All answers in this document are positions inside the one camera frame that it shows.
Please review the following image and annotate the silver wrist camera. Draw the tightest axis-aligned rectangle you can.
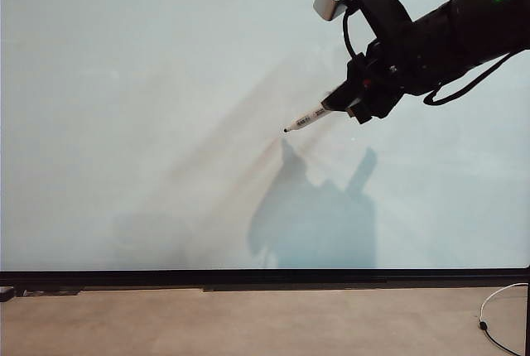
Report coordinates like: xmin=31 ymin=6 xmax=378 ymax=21
xmin=312 ymin=0 xmax=348 ymax=22

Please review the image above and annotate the long black pen tray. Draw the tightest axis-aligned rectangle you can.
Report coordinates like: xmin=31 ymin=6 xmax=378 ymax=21
xmin=201 ymin=283 xmax=391 ymax=293

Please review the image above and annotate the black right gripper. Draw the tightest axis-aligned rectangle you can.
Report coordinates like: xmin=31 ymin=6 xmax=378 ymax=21
xmin=320 ymin=39 xmax=416 ymax=126

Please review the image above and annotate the short black pen tray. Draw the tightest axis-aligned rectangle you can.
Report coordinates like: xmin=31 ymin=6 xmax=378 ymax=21
xmin=22 ymin=287 xmax=83 ymax=297

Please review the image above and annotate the black camera cable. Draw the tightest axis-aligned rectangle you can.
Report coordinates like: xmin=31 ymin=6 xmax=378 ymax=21
xmin=341 ymin=7 xmax=362 ymax=62

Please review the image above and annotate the white marker pen black tip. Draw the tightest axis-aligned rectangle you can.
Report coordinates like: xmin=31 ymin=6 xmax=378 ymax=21
xmin=282 ymin=103 xmax=329 ymax=134

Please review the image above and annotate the black curved camera bracket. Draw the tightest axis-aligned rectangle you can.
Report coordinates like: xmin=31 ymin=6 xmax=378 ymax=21
xmin=330 ymin=0 xmax=415 ymax=71

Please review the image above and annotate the white and black floor cable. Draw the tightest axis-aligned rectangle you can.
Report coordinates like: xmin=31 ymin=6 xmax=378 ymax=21
xmin=477 ymin=282 xmax=529 ymax=356

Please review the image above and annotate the black whiteboard stand post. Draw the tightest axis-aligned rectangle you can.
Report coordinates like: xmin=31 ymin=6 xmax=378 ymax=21
xmin=524 ymin=265 xmax=530 ymax=356

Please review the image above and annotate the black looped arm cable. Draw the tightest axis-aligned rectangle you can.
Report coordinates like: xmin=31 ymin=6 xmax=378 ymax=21
xmin=422 ymin=51 xmax=513 ymax=106

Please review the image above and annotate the white board with black frame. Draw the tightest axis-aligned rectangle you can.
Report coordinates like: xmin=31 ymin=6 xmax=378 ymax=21
xmin=0 ymin=0 xmax=530 ymax=289

